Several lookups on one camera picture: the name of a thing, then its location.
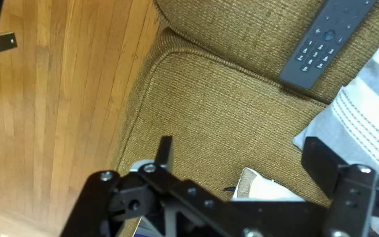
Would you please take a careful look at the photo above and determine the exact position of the grey white striped pillow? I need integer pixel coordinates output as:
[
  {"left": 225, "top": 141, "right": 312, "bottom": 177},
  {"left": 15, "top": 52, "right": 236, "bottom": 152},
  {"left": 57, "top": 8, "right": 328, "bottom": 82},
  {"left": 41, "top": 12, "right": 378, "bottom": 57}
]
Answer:
[{"left": 291, "top": 19, "right": 379, "bottom": 237}]

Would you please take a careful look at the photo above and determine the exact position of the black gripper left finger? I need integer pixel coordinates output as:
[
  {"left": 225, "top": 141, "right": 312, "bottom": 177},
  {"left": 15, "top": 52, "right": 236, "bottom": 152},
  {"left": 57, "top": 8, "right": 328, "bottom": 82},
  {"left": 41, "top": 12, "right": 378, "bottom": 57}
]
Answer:
[{"left": 139, "top": 136, "right": 225, "bottom": 237}]

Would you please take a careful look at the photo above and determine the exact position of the brown fabric sofa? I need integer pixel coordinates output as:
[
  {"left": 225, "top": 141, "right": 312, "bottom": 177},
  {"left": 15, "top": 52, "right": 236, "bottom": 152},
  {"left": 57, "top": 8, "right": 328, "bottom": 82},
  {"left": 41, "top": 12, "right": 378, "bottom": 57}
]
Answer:
[{"left": 116, "top": 0, "right": 379, "bottom": 206}]

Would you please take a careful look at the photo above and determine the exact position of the black remote control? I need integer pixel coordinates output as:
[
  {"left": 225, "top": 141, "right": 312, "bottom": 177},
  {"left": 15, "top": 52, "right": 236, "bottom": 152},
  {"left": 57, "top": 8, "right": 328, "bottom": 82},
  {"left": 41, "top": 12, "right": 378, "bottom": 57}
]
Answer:
[{"left": 279, "top": 0, "right": 378, "bottom": 90}]

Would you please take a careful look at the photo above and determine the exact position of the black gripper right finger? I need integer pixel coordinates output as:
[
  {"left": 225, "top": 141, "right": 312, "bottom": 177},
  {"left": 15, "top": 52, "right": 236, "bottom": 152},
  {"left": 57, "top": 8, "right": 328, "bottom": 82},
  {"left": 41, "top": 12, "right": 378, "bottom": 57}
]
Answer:
[{"left": 302, "top": 137, "right": 378, "bottom": 237}]

